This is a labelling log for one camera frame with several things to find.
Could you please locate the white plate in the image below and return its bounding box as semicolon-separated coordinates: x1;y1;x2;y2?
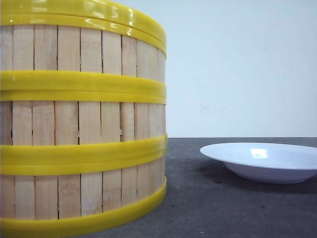
200;142;317;184

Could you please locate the bamboo steamer drawer with buns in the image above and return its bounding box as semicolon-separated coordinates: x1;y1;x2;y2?
1;157;166;238

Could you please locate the woven bamboo steamer lid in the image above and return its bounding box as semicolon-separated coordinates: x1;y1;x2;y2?
0;0;166;51

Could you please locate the bamboo steamer drawer single bun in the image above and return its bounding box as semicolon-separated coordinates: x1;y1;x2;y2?
1;101;167;176

